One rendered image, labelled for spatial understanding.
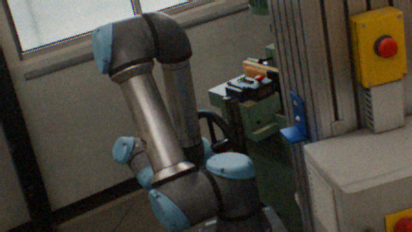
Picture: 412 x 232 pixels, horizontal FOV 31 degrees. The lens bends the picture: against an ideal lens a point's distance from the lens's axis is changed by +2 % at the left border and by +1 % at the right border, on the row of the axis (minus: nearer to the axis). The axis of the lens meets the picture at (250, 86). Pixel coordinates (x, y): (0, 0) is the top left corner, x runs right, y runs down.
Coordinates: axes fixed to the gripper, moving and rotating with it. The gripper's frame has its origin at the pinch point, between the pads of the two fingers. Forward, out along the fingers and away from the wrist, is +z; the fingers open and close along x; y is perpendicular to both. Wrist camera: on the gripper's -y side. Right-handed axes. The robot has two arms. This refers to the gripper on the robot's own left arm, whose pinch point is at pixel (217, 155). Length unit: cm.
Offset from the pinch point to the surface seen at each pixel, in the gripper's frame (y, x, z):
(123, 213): 60, -137, 63
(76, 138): 28, -151, 34
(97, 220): 66, -143, 52
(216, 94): -16.4, -30.9, 18.1
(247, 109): -16.0, 0.3, 7.2
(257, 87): -23.2, 0.4, 8.6
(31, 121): 22, -153, 11
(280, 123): -13.7, 3.9, 19.5
